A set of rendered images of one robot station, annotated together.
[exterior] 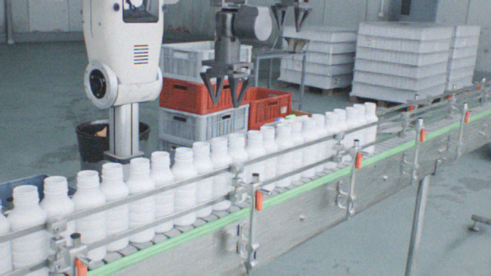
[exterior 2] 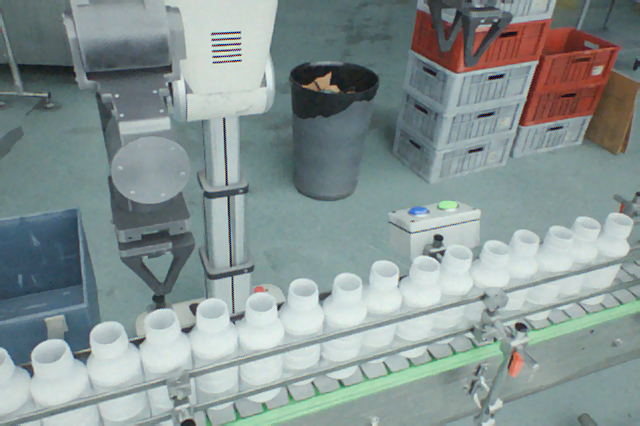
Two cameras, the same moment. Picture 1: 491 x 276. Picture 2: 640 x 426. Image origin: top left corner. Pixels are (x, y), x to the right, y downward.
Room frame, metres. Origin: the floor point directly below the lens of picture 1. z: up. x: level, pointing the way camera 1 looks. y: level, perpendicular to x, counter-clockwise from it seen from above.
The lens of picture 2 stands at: (0.88, -0.28, 1.64)
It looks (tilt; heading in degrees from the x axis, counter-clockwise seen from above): 36 degrees down; 26
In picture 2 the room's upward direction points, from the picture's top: 4 degrees clockwise
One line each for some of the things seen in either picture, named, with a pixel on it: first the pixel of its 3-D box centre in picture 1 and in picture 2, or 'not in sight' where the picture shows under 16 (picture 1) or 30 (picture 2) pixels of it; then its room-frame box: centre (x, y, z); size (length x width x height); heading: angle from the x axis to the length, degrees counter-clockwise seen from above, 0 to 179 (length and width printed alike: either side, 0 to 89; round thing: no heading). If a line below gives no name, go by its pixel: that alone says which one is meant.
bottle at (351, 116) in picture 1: (348, 133); (544, 273); (1.64, -0.32, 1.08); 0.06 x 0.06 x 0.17
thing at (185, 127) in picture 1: (204, 120); (468, 74); (3.93, 0.32, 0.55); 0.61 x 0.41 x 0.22; 148
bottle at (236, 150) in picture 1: (234, 168); (215, 354); (1.23, 0.02, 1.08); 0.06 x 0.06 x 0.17
